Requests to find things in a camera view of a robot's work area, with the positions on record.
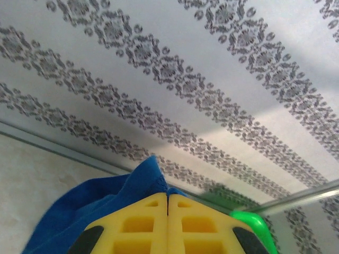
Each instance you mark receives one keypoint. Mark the blue printed t-shirt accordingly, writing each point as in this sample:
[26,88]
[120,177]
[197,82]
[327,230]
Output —
[92,198]

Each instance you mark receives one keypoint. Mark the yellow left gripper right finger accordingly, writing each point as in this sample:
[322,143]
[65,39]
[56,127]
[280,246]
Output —
[201,227]

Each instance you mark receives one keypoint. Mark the green plastic mesh basket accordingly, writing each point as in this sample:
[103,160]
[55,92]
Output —
[254,222]

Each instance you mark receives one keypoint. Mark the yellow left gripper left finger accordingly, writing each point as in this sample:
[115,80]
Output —
[137,227]

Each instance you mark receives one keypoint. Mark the aluminium table edge rail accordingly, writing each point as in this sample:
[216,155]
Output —
[53,148]

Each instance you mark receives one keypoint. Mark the aluminium corner post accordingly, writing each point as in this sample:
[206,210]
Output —
[304,197]

